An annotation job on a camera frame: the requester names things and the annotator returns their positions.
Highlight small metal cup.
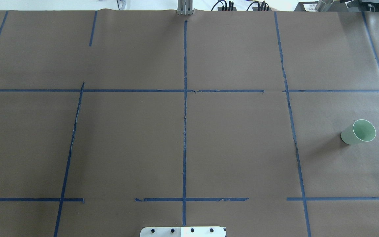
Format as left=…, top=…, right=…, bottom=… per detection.
left=315, top=0, right=334, bottom=12

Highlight green plastic cup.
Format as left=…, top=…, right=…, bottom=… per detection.
left=341, top=119, right=376, bottom=145

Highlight brown paper table cover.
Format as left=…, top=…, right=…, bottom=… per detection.
left=0, top=10, right=379, bottom=237

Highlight aluminium frame post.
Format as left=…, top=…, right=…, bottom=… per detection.
left=177, top=0, right=194, bottom=15

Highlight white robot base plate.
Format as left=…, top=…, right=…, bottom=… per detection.
left=140, top=226, right=227, bottom=237

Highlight black cable bundle left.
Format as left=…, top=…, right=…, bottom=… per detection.
left=211, top=1, right=237, bottom=12

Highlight black cable bundle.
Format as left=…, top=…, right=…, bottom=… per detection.
left=211, top=1, right=237, bottom=12
left=246, top=1, right=270, bottom=12

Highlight black cable bundle right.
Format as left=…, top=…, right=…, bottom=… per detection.
left=246, top=1, right=270, bottom=12

